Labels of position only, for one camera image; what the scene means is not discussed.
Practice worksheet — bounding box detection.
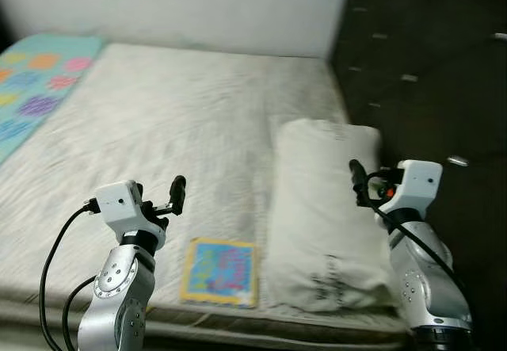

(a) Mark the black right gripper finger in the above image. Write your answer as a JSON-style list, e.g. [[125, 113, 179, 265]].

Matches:
[[349, 158, 370, 208]]

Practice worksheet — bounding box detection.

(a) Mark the white pillow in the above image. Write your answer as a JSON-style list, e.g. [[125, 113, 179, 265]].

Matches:
[[265, 119, 401, 314]]

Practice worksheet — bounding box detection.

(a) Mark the yellow blue children's book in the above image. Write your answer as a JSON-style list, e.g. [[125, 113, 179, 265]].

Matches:
[[180, 238, 261, 310]]

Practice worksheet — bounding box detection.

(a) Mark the grey quilted mattress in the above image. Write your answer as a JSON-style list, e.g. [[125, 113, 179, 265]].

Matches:
[[0, 42, 413, 330]]

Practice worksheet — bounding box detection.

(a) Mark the black tufted headboard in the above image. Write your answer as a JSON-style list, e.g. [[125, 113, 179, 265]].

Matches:
[[329, 0, 507, 351]]

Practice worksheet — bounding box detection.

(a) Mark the thin patterned lower mattress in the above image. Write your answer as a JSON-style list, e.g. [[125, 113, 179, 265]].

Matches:
[[0, 299, 414, 350]]

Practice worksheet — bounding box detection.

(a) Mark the teal blanket with dotted shapes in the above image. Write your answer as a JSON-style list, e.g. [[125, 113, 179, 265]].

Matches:
[[0, 34, 105, 166]]

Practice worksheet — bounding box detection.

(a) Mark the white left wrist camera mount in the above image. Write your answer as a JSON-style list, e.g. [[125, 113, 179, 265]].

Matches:
[[95, 181, 146, 242]]

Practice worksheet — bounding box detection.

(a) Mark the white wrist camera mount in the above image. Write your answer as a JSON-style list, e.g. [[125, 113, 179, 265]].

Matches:
[[394, 159, 444, 222], [95, 181, 146, 242]]

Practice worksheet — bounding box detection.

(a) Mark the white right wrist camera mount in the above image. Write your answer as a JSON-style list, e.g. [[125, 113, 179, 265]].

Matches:
[[394, 159, 444, 222]]

